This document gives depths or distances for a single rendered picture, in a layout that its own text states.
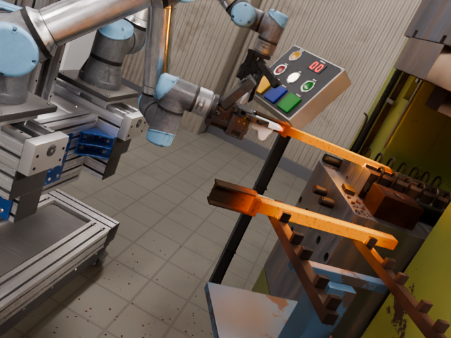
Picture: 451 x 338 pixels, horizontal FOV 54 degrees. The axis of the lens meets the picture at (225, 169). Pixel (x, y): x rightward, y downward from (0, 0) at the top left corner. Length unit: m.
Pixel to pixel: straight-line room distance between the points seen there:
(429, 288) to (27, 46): 1.06
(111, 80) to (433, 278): 1.18
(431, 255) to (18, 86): 1.11
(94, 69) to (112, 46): 0.10
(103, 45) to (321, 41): 2.96
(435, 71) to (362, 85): 3.06
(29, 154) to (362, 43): 3.53
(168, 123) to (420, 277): 0.76
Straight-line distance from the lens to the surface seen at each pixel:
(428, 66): 1.27
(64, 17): 1.07
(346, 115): 4.33
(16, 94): 1.24
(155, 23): 1.25
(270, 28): 1.63
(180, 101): 1.18
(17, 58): 1.06
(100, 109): 1.62
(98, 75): 1.62
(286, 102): 1.70
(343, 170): 1.44
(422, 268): 1.23
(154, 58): 1.27
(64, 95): 1.70
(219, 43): 4.20
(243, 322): 0.99
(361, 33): 4.30
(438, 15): 1.36
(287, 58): 1.91
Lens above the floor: 1.25
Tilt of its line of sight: 19 degrees down
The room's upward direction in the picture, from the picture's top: 24 degrees clockwise
